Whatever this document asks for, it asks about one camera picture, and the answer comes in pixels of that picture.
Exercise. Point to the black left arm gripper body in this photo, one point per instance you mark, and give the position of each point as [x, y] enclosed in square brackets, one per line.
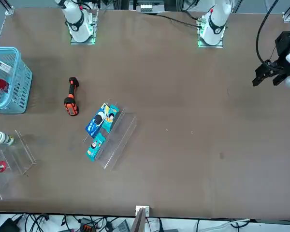
[279, 65]

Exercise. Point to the orange black barcode scanner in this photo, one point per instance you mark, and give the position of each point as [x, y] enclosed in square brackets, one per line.
[71, 106]

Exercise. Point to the red Coca-Cola bottle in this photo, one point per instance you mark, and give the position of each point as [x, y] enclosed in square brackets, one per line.
[0, 83]

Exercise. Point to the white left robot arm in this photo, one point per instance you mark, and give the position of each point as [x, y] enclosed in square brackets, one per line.
[215, 24]

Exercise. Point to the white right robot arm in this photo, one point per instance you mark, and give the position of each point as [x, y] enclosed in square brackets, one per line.
[77, 26]

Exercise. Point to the light blue shopping basket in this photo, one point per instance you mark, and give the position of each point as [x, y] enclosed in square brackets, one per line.
[21, 79]

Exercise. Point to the grey power strip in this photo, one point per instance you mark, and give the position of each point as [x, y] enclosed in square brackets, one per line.
[148, 8]

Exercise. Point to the clear acrylic stepped shelf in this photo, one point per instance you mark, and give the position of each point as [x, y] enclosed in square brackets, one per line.
[21, 154]
[120, 145]

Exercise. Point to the teal snack packet yellow print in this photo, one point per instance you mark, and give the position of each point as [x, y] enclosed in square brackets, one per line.
[110, 118]

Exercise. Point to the blue Oreo cookie box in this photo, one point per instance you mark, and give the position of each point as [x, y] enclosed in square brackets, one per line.
[96, 123]

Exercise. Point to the teal snack packet red-dressed girl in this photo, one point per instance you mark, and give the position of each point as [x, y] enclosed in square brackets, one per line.
[95, 147]

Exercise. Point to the grey hub orange ports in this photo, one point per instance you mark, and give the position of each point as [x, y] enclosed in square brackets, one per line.
[87, 226]

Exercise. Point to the white cup green lid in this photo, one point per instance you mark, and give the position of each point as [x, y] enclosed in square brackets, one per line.
[0, 137]

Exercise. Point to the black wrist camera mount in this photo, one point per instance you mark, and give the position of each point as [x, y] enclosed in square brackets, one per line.
[284, 43]

